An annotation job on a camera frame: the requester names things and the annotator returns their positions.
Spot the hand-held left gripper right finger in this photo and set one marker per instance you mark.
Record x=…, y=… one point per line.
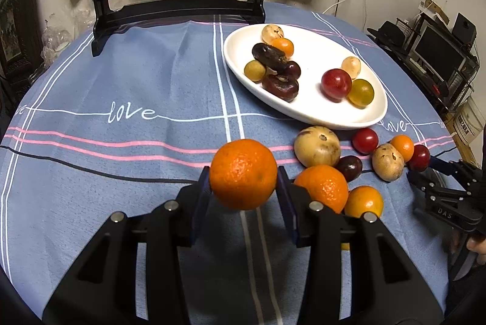
x=286, y=211

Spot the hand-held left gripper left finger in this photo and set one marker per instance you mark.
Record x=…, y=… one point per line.
x=199, y=218

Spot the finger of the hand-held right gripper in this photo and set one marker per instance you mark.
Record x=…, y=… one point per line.
x=433, y=190
x=459, y=169

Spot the mandarin orange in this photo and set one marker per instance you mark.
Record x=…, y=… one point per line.
x=243, y=174
x=322, y=187

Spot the smooth orange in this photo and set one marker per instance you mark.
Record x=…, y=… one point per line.
x=403, y=146
x=284, y=47

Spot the brown spotted fruit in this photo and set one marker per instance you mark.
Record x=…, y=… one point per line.
x=387, y=162

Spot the yellow-orange kumquat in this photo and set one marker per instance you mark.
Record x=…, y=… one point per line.
x=363, y=200

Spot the tan round fruit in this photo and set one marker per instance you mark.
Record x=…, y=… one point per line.
x=317, y=146

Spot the dark purple plum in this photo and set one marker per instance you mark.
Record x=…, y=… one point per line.
x=349, y=168
x=293, y=69

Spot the green tomato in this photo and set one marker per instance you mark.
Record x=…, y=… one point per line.
x=360, y=93

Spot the dark brown dimpled fruit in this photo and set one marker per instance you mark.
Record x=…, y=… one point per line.
x=281, y=87

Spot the red plum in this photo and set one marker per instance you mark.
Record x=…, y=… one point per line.
x=336, y=83

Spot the greenish longan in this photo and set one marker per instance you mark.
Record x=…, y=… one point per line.
x=254, y=70

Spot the pale longan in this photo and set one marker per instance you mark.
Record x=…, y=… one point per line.
x=351, y=66
x=272, y=33

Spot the dark brown elongated fruit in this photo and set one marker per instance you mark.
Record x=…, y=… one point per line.
x=265, y=53

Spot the white oval plate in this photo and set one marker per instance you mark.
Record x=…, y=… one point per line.
x=235, y=55

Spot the person's right hand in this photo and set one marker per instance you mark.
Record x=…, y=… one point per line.
x=477, y=244

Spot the white bucket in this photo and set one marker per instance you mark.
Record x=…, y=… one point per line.
x=469, y=119

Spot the black equipment rack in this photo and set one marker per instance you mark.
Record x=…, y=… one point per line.
x=425, y=81

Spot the blue plaid tablecloth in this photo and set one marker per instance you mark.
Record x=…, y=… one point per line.
x=114, y=176

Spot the computer monitor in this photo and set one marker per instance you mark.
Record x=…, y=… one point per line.
x=436, y=51

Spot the black speaker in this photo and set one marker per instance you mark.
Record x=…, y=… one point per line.
x=464, y=28

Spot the black hat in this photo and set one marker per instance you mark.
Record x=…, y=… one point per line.
x=387, y=32

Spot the cardboard box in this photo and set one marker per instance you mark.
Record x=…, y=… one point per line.
x=436, y=7

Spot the clear plastic bags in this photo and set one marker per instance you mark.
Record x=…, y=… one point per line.
x=57, y=40

